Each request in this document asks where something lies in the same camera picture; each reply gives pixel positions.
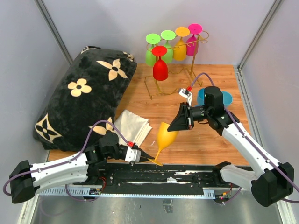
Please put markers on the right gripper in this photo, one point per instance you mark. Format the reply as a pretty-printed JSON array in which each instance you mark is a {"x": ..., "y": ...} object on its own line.
[{"x": 184, "y": 120}]

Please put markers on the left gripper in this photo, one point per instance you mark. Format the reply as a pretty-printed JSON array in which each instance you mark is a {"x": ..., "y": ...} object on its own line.
[{"x": 144, "y": 156}]

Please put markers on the yellow wine glass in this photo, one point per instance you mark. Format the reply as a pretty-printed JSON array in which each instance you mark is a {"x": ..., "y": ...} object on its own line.
[{"x": 164, "y": 139}]

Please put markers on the light blue wine glass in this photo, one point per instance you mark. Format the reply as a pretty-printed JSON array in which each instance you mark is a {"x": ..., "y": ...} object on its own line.
[{"x": 227, "y": 98}]

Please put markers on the red wine glass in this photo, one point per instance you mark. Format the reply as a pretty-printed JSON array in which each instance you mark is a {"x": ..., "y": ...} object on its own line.
[{"x": 160, "y": 69}]

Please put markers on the green wine glass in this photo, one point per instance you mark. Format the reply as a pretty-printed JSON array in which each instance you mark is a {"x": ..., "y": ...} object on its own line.
[
  {"x": 152, "y": 40},
  {"x": 168, "y": 35}
]

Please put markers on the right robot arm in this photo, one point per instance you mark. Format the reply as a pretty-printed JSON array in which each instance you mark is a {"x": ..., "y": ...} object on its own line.
[{"x": 269, "y": 181}]

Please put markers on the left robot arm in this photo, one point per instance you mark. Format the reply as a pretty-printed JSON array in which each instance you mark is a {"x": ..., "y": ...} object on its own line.
[{"x": 27, "y": 180}]

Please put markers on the back orange wine glass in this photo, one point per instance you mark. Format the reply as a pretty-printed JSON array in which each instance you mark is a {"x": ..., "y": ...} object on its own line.
[{"x": 179, "y": 50}]

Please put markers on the pink wine glass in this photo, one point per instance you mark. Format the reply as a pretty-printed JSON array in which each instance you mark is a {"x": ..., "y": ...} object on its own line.
[{"x": 191, "y": 44}]

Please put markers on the folded beige cloth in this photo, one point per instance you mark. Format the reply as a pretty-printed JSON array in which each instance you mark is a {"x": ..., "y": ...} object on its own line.
[{"x": 133, "y": 127}]

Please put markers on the black floral pillow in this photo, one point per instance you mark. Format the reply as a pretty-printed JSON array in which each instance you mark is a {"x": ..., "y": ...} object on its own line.
[{"x": 83, "y": 105}]

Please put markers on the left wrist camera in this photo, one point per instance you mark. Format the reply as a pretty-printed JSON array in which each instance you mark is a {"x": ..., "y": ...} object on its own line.
[{"x": 132, "y": 155}]

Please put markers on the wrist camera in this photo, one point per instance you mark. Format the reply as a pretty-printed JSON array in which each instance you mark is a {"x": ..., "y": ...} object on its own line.
[
  {"x": 186, "y": 94},
  {"x": 132, "y": 155}
]

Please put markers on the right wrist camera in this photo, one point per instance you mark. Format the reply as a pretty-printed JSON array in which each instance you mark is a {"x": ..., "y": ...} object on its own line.
[{"x": 186, "y": 94}]

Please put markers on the gold wire glass rack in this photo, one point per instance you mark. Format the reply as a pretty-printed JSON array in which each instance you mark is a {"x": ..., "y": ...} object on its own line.
[{"x": 175, "y": 68}]

